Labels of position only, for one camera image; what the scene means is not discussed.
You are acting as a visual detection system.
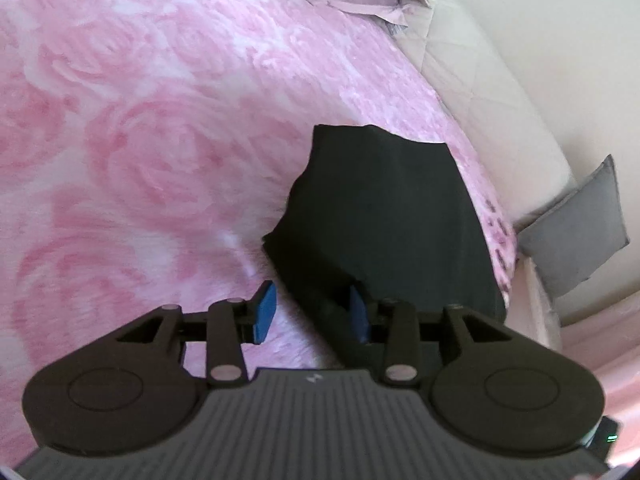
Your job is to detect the grey cushion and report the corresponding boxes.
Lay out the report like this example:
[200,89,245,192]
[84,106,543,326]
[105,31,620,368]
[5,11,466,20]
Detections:
[517,154,631,300]

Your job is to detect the black pants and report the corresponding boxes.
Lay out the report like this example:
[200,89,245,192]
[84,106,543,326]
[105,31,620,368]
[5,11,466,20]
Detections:
[261,123,507,372]

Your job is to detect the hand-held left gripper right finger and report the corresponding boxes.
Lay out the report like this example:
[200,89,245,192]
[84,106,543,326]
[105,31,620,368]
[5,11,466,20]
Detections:
[349,284,507,387]

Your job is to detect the pink floral blanket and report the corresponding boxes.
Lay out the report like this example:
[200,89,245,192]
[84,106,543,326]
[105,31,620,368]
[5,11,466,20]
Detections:
[0,0,521,466]

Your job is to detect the white quilted mattress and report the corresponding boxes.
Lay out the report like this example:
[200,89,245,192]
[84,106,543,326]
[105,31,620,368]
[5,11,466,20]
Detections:
[395,0,576,233]

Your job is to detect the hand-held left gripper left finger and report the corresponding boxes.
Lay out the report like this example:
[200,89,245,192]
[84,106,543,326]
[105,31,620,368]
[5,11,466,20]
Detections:
[115,280,279,389]

